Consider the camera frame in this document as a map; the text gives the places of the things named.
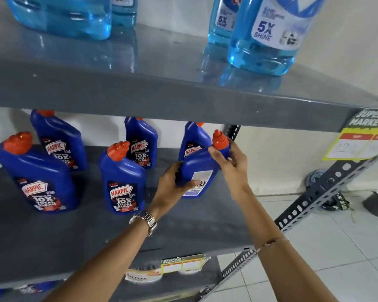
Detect person's left hand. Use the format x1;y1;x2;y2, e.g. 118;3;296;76
151;160;206;214

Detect person's right hand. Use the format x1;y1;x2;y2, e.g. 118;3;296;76
208;140;256;202

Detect blue toilet cleaner bottle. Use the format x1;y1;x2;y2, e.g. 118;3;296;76
30;110;89;171
176;129;231;199
124;117;159;170
98;141;147;214
178;122;212;163
0;132;81;214

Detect person's left forearm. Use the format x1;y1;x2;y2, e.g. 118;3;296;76
43;207;164;302

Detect person's right forearm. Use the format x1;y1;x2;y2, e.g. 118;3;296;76
232;187;339;302

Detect silver metal wristwatch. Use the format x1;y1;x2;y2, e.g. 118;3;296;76
129;210;158;237

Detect black and yellow price tag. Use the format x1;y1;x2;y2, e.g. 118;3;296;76
323;108;378;161
160;254;206;275

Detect white and orange shelf label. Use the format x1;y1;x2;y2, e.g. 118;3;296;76
125;268;163;284

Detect grey metal shelf board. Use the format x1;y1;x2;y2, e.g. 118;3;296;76
109;257;229;302
0;144;257;291
0;0;378;133

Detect light blue glass cleaner bottle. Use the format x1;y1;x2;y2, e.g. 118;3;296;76
207;0;240;48
112;0;138;28
227;0;330;76
4;0;113;41

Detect black bag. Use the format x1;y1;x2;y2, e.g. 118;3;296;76
305;169;351;212

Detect grey box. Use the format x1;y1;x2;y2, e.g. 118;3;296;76
362;177;378;219

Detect blue packets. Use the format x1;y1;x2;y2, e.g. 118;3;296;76
0;280;61;302

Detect thin gold bracelet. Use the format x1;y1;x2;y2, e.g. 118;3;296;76
255;236;290;254

